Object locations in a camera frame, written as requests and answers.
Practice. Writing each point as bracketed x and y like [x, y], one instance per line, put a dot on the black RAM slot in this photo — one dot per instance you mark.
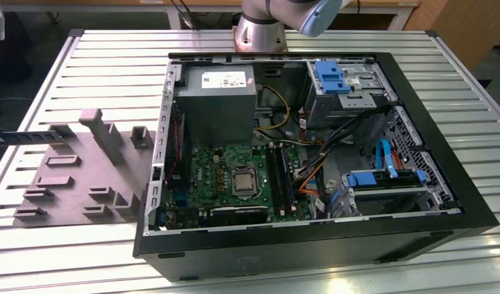
[271, 171]

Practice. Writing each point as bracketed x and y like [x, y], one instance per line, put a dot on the installed dark RAM stick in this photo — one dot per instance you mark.
[283, 177]

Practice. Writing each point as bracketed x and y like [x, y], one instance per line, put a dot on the grey plastic parts rack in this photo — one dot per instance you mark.
[94, 171]

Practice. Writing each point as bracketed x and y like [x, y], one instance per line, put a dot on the green motherboard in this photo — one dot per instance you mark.
[209, 159]

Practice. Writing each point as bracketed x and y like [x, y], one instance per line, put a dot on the grey power supply unit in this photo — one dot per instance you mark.
[213, 116]

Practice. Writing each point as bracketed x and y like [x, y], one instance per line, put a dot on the CPU socket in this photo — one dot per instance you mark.
[243, 168]

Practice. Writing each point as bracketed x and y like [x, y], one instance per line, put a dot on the silver CPU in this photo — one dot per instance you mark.
[243, 182]

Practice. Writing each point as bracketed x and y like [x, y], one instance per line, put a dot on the black graphics card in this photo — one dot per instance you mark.
[233, 214]

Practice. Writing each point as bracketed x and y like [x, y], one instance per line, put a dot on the black open PC case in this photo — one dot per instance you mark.
[275, 251]

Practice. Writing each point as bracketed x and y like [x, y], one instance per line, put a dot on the blue plastic drive latch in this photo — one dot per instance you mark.
[329, 76]

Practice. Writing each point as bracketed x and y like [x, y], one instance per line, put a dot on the metal drive cage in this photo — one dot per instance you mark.
[356, 102]

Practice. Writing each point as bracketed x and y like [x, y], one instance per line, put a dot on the metal disk bay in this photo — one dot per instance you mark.
[388, 191]

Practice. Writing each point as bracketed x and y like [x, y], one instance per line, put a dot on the hard disk in blue carrier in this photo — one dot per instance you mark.
[396, 180]

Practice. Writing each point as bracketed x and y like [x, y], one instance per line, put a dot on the wooden cabinet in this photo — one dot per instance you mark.
[457, 27]

